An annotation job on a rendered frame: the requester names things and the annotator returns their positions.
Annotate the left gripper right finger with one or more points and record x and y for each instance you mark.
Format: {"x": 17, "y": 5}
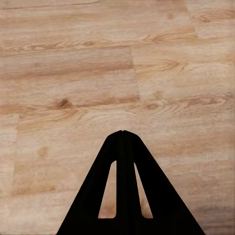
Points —
{"x": 170, "y": 214}

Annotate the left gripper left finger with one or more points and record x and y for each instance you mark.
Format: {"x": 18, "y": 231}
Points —
{"x": 82, "y": 217}

